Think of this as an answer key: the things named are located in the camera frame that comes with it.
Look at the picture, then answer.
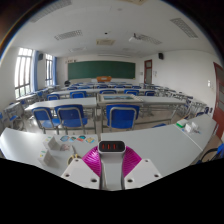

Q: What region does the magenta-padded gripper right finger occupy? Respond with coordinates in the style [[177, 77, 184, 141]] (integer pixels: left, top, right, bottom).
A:
[[122, 149, 163, 190]]

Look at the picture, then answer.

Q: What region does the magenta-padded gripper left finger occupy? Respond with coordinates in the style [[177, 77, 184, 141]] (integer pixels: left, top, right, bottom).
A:
[[60, 147, 102, 190]]

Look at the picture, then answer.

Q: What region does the small crumpled wrapper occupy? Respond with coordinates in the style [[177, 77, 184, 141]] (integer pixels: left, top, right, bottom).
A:
[[59, 143, 72, 152]]

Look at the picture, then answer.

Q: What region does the small white carton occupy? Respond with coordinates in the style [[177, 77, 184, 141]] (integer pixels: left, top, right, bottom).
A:
[[42, 135, 61, 151]]

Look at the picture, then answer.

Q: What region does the green and white box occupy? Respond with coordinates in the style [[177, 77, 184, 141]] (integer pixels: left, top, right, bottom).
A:
[[175, 118, 189, 128]]

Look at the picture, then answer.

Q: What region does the small white box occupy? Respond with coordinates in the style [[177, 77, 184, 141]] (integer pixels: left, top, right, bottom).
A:
[[184, 121, 200, 134]]

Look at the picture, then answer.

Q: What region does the group of blue classroom chairs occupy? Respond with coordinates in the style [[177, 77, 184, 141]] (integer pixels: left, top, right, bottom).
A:
[[0, 81, 211, 134]]

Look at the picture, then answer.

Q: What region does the shallow rectangular tray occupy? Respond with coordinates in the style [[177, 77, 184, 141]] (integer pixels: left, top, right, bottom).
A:
[[98, 93, 138, 103]]

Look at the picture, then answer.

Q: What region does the orange lectern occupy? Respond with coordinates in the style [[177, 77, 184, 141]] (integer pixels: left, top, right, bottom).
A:
[[96, 75, 113, 83]]

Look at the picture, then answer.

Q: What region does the brown door with window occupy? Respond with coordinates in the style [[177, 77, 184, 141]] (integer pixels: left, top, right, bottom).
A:
[[143, 59, 154, 85]]

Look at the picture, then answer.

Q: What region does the blue curtain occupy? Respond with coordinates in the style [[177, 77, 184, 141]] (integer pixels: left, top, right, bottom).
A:
[[52, 56, 58, 86], [31, 49, 40, 93]]

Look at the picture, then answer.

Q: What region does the green chalkboard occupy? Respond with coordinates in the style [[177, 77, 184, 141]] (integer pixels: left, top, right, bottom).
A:
[[67, 60, 137, 81]]

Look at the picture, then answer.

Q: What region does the red-brown door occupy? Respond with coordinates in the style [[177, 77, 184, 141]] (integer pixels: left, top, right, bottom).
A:
[[212, 61, 224, 139]]

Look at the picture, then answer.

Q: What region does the narrow multi-pane window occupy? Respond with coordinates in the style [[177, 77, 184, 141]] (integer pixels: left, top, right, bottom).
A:
[[44, 53, 54, 88]]

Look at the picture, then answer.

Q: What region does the large multi-pane window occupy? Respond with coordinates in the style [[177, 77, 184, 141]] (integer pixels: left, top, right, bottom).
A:
[[14, 47, 34, 99]]

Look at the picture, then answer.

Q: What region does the ceiling air conditioner unit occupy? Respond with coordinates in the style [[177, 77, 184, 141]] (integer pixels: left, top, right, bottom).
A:
[[95, 38, 116, 46]]

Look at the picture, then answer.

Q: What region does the ceiling projector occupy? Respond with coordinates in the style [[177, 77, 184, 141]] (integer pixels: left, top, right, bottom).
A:
[[128, 32, 141, 43]]

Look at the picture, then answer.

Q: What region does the group of ceiling light panels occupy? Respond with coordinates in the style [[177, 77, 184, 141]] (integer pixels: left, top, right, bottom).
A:
[[28, 0, 201, 58]]

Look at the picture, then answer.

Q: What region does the blue chair with metal frame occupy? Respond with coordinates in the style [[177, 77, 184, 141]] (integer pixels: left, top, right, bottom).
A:
[[31, 106, 61, 134], [54, 104, 88, 134], [105, 104, 141, 132], [196, 143, 224, 165]]

